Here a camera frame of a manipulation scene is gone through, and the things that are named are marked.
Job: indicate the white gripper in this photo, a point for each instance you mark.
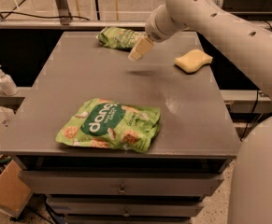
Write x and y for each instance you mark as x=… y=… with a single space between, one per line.
x=154 y=28

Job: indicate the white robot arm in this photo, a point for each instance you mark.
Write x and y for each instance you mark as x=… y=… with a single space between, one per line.
x=249 y=48

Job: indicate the green jalapeno chip bag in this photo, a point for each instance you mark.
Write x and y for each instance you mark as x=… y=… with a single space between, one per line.
x=118 y=38

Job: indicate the green dang rice chips bag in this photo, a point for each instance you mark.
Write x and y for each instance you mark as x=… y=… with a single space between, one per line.
x=102 y=123

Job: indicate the yellow sponge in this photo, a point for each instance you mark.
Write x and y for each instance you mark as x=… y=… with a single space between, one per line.
x=193 y=60

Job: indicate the grey drawer cabinet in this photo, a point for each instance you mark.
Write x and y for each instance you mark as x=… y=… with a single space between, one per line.
x=196 y=134

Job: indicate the white pump dispenser bottle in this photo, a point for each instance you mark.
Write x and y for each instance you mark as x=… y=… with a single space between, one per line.
x=7 y=84

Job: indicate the top grey drawer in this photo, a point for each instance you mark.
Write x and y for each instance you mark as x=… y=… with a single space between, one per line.
x=123 y=184

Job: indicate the grey drawer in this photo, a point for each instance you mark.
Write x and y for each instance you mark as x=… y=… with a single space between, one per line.
x=129 y=207
x=123 y=184

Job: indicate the middle grey drawer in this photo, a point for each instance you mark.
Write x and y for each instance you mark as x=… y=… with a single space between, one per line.
x=129 y=207

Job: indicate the cardboard box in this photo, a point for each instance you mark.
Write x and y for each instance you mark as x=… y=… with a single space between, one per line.
x=14 y=194

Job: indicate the metal railing frame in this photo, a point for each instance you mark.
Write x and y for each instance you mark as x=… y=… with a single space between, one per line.
x=74 y=12

